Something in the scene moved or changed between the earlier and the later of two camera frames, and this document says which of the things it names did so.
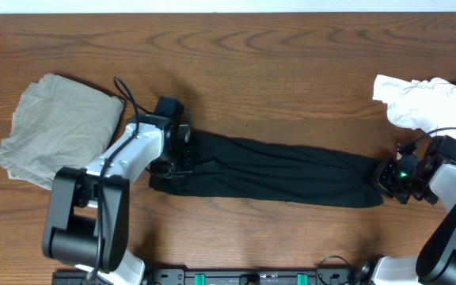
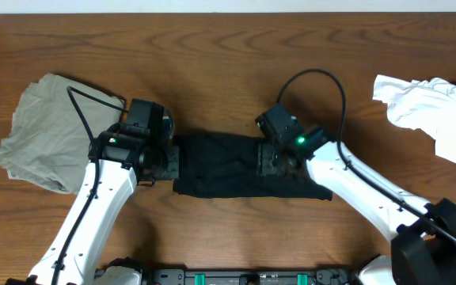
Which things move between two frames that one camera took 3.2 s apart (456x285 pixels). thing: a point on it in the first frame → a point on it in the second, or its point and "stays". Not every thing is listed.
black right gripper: x=385 y=179 → x=266 y=159
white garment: x=435 y=103 stays
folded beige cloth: x=57 y=123 stays
